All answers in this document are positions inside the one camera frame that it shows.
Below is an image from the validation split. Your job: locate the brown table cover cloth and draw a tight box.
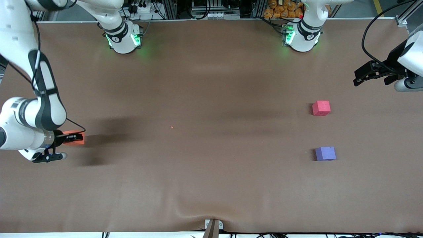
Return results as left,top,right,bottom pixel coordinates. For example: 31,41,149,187
0,18,423,233

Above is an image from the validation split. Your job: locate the pile of orange packets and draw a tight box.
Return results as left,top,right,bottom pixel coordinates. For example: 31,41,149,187
263,0,304,19

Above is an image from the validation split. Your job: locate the silver metal bracket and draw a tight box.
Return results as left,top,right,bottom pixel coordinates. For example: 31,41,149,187
205,219,224,230

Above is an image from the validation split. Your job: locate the brown tapered bar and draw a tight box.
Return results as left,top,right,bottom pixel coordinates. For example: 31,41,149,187
202,220,219,238

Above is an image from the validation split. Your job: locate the pink foam block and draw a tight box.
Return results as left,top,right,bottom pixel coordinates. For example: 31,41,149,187
312,100,331,116

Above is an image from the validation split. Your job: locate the purple foam block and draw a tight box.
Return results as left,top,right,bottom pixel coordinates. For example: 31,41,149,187
315,146,337,162

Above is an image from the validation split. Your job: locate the white power strip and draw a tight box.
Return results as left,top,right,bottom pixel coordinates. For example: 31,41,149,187
131,3,152,14

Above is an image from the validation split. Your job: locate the white terminal block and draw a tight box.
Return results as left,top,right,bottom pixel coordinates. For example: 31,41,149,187
208,12,240,20

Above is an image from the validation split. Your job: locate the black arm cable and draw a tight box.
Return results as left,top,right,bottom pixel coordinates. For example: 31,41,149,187
362,0,417,75
7,10,86,134

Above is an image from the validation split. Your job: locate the orange foam block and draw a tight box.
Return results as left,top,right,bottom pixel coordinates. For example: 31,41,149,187
62,131,85,146

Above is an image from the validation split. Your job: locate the aluminium frame post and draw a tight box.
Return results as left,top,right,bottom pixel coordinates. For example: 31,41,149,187
254,0,267,19
162,0,179,20

